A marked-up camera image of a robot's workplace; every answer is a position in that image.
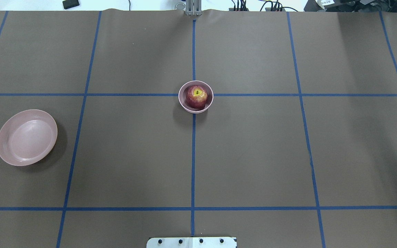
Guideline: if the small black square device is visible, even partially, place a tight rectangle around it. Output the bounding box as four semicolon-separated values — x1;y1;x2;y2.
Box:
62;0;80;10

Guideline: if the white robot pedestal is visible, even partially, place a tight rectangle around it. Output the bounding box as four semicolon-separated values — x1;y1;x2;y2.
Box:
146;237;237;248

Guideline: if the pink plate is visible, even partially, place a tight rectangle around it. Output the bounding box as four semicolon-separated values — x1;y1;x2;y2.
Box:
0;109;58;166

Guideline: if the red apple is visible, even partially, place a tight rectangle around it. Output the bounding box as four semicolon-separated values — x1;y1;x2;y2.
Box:
185;85;208;109

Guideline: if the aluminium frame post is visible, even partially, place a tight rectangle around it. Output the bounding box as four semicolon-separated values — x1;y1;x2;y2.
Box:
184;0;203;16

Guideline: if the pink bowl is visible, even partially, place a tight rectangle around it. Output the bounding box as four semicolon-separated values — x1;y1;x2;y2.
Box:
178;80;214;114

